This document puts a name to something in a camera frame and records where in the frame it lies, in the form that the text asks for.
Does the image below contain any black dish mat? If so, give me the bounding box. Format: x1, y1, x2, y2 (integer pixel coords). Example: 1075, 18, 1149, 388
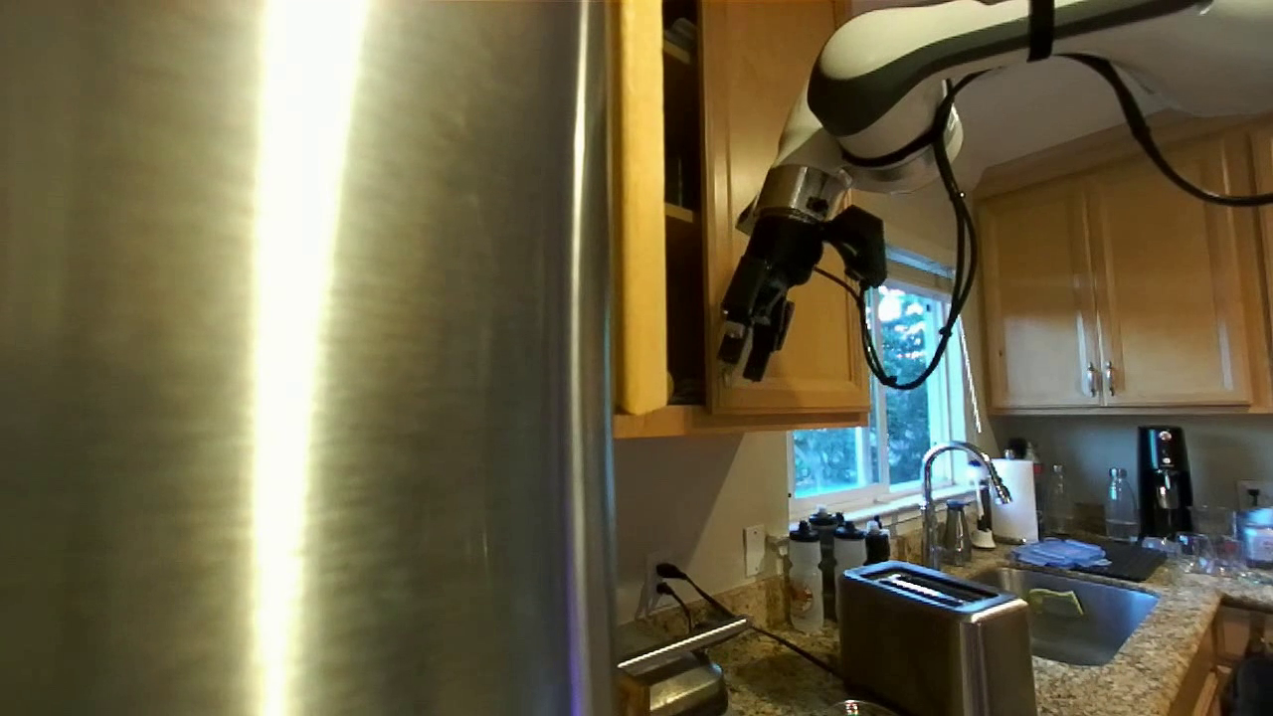
1057, 531, 1174, 590

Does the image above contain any black coffee machine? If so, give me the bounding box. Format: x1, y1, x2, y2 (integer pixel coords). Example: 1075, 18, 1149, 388
1133, 421, 1198, 540

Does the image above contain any white framed window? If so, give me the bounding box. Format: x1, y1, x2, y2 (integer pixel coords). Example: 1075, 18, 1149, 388
788, 249, 989, 515

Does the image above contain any blue cloth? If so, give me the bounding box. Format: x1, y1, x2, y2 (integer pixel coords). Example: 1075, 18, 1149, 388
1016, 531, 1113, 576

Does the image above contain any stainless steel toaster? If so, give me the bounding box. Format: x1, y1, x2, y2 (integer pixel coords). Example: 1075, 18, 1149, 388
835, 555, 1044, 716

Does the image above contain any two-door wooden wall cabinet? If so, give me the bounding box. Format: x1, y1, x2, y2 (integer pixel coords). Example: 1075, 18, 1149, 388
973, 124, 1273, 416

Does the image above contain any white switch plate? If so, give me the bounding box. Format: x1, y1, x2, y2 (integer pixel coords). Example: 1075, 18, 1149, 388
742, 522, 772, 586

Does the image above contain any wooden wall cabinet body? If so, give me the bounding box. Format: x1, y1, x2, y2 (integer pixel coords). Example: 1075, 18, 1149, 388
612, 0, 880, 444

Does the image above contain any wide wooden cabinet door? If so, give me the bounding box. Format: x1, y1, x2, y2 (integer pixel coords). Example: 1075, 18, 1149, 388
701, 0, 876, 426

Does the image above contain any stainless steel sink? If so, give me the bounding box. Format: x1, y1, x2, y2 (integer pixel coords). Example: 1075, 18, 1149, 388
998, 562, 1165, 668

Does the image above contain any chrome kitchen faucet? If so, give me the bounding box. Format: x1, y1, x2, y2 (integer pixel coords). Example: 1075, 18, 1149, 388
921, 438, 1019, 568

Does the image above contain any narrow wooden cabinet door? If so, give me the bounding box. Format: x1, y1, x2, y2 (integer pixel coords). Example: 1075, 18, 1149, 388
612, 0, 673, 421

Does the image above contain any white paper towel roll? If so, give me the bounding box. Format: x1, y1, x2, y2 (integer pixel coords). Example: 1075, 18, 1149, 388
992, 452, 1048, 548

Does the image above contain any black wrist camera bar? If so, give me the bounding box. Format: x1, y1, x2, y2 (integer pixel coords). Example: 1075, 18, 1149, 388
828, 204, 890, 289

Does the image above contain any stainless steel refrigerator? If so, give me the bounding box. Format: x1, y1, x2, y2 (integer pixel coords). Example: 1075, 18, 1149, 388
0, 0, 623, 716

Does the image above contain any dark soap dispenser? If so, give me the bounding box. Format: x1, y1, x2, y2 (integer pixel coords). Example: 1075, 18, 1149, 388
967, 481, 1002, 554

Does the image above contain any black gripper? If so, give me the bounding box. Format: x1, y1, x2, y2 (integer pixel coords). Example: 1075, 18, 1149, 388
711, 212, 835, 384

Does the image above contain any clear glass jar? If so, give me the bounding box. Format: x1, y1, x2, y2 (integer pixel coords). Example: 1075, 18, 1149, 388
1229, 481, 1273, 568

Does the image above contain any clear plastic bottle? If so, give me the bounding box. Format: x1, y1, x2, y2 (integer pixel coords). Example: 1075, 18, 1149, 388
1103, 464, 1142, 540

